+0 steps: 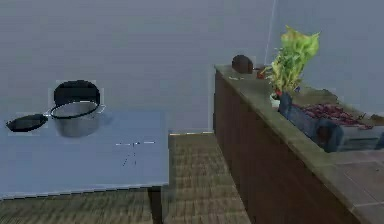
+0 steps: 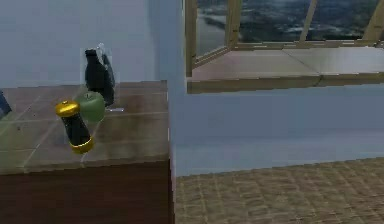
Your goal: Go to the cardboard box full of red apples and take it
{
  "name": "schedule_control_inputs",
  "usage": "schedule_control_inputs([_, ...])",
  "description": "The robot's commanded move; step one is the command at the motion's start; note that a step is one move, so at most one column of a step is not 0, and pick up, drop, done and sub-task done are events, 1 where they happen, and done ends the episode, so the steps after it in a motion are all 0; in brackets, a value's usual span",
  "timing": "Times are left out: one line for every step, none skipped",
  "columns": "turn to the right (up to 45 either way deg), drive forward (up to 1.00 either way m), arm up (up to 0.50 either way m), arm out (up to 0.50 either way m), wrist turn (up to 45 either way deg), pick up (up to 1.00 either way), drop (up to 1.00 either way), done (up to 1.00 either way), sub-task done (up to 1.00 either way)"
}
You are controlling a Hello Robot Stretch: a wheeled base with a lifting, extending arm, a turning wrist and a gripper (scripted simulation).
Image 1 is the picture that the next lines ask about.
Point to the box of red apples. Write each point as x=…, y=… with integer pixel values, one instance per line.
x=328, y=125

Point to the dark brown toaster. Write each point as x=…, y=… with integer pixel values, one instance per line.
x=242, y=64

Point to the small red object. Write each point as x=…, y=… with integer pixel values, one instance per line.
x=260, y=74

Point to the brown wooden counter cabinet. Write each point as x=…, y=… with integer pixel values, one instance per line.
x=266, y=160

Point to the pale blue table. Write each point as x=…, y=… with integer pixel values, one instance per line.
x=100, y=160

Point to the green potted house plant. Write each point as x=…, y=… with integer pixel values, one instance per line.
x=291, y=63

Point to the steel cooking pot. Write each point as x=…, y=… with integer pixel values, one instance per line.
x=76, y=116

